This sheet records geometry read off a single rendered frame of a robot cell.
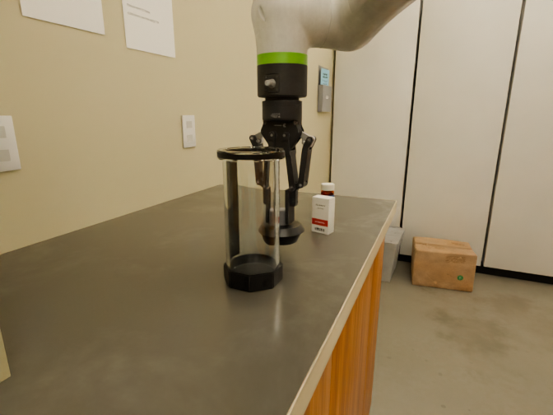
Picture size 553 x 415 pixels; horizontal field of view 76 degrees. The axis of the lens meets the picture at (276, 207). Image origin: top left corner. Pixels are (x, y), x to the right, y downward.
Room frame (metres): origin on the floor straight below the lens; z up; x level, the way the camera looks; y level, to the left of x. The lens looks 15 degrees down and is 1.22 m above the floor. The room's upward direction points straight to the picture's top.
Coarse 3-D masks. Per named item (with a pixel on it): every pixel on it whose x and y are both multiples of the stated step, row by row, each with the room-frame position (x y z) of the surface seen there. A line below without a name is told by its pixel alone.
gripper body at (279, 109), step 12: (264, 108) 0.67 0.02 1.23; (276, 108) 0.65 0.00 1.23; (288, 108) 0.65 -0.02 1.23; (300, 108) 0.67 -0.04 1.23; (264, 120) 0.68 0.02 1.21; (276, 120) 0.66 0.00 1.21; (288, 120) 0.66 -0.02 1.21; (300, 120) 0.67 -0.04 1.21; (264, 132) 0.69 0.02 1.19; (276, 132) 0.68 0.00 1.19; (288, 132) 0.67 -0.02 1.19; (300, 132) 0.66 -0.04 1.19; (276, 144) 0.68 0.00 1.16
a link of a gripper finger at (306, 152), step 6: (306, 138) 0.66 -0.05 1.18; (312, 138) 0.65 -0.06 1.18; (306, 144) 0.66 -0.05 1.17; (306, 150) 0.66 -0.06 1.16; (306, 156) 0.66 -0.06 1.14; (300, 162) 0.66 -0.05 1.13; (306, 162) 0.66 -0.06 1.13; (300, 168) 0.66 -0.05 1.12; (306, 168) 0.66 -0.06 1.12; (300, 174) 0.66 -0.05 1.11; (306, 174) 0.67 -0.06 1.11; (300, 180) 0.66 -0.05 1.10; (306, 180) 0.67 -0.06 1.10; (300, 186) 0.66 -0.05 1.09
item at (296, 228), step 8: (280, 208) 0.69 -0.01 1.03; (280, 216) 0.68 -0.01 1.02; (280, 224) 0.68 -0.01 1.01; (296, 224) 0.68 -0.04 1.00; (280, 232) 0.65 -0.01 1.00; (288, 232) 0.65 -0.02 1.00; (296, 232) 0.66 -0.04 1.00; (280, 240) 0.65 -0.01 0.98; (288, 240) 0.66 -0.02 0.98; (296, 240) 0.68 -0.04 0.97
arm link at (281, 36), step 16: (256, 0) 0.66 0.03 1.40; (272, 0) 0.64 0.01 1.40; (288, 0) 0.63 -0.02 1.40; (304, 0) 0.64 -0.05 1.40; (320, 0) 0.65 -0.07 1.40; (256, 16) 0.66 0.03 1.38; (272, 16) 0.64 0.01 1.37; (288, 16) 0.64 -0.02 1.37; (304, 16) 0.65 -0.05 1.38; (320, 16) 0.65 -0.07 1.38; (256, 32) 0.67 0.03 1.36; (272, 32) 0.64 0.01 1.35; (288, 32) 0.64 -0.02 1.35; (304, 32) 0.66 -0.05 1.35; (320, 32) 0.67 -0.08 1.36; (272, 48) 0.65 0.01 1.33; (288, 48) 0.64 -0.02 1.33; (304, 48) 0.66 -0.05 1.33
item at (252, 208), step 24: (240, 168) 0.53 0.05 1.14; (264, 168) 0.53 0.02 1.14; (240, 192) 0.53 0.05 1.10; (264, 192) 0.53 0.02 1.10; (240, 216) 0.53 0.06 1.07; (264, 216) 0.53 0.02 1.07; (240, 240) 0.53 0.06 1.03; (264, 240) 0.53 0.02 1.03; (240, 264) 0.53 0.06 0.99; (264, 264) 0.53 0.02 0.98
